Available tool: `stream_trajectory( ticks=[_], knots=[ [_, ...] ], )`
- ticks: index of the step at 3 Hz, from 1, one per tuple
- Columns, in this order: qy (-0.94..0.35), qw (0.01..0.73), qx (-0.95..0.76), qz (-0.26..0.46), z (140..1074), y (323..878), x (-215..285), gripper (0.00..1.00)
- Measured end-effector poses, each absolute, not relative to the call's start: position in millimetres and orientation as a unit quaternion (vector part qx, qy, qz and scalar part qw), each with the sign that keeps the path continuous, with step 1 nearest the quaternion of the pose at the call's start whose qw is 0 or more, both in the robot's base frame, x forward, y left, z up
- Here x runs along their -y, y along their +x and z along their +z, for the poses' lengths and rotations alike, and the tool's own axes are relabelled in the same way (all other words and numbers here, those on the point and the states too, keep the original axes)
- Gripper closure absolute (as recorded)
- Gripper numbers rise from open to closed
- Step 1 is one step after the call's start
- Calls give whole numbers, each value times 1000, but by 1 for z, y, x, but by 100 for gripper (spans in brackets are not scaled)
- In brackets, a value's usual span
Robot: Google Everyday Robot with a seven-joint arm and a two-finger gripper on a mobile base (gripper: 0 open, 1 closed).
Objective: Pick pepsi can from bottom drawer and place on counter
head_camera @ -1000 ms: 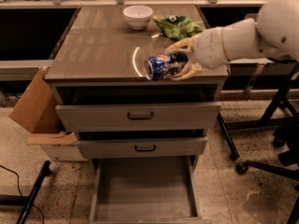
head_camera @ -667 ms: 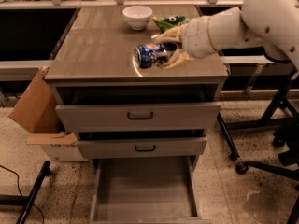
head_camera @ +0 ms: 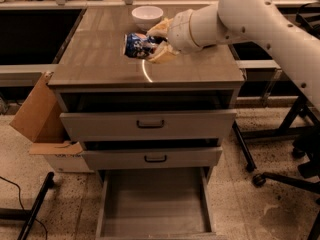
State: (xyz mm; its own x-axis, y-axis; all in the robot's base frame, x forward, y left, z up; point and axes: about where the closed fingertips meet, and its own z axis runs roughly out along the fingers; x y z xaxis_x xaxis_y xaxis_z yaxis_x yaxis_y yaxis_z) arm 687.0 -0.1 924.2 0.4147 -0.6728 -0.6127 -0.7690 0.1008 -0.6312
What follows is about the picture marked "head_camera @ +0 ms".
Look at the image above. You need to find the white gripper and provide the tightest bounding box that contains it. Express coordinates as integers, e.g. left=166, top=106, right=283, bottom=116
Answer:
left=147, top=9, right=201, bottom=64

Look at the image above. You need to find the blue pepsi can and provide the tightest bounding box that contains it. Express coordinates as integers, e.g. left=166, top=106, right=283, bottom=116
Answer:
left=123, top=33, right=164, bottom=59

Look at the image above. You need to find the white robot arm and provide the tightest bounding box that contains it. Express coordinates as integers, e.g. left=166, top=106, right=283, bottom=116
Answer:
left=148, top=0, right=320, bottom=109

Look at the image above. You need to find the grey drawer cabinet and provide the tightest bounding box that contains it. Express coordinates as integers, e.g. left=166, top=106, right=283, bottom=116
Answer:
left=47, top=4, right=246, bottom=182

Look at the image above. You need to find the top grey drawer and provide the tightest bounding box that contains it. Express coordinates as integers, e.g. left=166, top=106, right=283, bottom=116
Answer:
left=60, top=109, right=236, bottom=142

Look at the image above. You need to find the grey drawer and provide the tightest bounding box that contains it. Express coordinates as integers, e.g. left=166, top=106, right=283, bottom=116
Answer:
left=95, top=168, right=227, bottom=240
left=82, top=147, right=222, bottom=170
left=60, top=109, right=236, bottom=142

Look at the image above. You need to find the middle grey drawer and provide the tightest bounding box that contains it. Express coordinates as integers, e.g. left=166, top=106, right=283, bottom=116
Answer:
left=82, top=147, right=222, bottom=170

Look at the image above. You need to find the bottom grey drawer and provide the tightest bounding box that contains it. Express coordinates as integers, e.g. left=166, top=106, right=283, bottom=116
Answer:
left=95, top=168, right=227, bottom=240

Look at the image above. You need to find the white ceramic bowl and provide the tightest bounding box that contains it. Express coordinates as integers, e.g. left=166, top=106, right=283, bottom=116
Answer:
left=131, top=6, right=163, bottom=31

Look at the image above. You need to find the brown cardboard box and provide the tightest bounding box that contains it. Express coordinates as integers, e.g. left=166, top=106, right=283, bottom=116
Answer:
left=9, top=71, right=94, bottom=174

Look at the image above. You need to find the black table leg right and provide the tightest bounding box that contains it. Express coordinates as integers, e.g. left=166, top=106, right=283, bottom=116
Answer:
left=232, top=122, right=256, bottom=172

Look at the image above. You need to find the black table leg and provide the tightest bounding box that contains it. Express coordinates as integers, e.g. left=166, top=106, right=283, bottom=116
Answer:
left=232, top=122, right=256, bottom=172
left=0, top=172, right=54, bottom=240

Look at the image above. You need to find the black office chair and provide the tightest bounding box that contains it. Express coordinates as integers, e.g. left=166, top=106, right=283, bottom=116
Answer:
left=251, top=123, right=320, bottom=240

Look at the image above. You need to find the black table leg left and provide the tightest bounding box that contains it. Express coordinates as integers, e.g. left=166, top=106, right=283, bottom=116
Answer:
left=0, top=172, right=54, bottom=240

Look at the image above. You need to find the black floor cable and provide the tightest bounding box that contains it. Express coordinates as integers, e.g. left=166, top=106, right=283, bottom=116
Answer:
left=0, top=176, right=49, bottom=240

